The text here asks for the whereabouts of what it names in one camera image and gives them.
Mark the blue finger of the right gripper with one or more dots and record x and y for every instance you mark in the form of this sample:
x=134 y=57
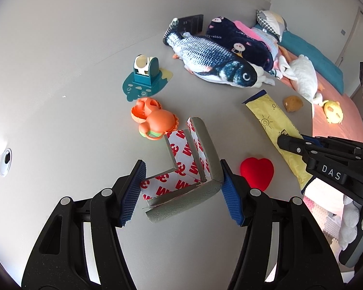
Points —
x=316 y=141
x=292 y=145

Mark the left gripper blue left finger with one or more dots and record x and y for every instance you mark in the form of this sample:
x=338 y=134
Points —
x=130 y=192

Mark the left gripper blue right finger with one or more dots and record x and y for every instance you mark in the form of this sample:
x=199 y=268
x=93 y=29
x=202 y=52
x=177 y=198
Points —
x=234 y=188

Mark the red heart plush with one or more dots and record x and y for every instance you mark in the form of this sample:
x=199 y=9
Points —
x=257 y=172

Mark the yellow snack wrapper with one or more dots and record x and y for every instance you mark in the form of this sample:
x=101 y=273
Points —
x=275 y=123

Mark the brown capybara plush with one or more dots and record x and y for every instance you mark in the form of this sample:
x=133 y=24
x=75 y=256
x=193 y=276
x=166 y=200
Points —
x=292 y=103

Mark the orange plastic crab toy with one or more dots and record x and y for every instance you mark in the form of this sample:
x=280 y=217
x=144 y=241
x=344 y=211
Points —
x=154 y=121

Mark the teal tape dispenser holder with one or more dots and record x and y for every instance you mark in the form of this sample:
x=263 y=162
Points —
x=147 y=78

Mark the dark blue fish plush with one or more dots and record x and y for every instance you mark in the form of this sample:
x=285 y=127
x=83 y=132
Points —
x=208 y=60

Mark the white gloved hand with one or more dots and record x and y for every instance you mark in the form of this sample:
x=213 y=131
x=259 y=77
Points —
x=350 y=220

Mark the yellow chick plush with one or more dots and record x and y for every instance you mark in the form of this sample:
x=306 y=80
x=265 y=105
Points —
x=333 y=112

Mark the pink bed sheet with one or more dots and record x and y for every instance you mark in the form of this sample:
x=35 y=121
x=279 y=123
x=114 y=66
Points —
x=352 y=125

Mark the pastel foam floor mat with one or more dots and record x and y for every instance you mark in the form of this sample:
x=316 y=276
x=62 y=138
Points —
x=326 y=206

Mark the teal long pillow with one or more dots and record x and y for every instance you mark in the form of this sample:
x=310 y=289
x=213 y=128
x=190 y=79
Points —
x=325 y=67

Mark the white goose plush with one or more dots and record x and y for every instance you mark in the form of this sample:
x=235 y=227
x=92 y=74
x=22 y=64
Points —
x=302 y=76

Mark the light blue knitted blanket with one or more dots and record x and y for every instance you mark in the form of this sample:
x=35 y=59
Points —
x=269 y=40

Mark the patterned checked pillow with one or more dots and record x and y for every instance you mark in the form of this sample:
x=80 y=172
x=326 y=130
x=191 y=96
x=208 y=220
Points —
x=272 y=22

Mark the pink fleece blanket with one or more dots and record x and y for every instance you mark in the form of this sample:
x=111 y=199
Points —
x=247 y=31

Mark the navy bunny print blanket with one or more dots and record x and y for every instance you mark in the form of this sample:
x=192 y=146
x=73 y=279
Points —
x=225 y=33

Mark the wall cable hole grommet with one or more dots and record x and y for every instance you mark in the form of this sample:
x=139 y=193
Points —
x=5 y=162

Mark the black wall switch panel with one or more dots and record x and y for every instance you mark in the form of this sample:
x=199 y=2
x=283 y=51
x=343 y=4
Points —
x=191 y=24

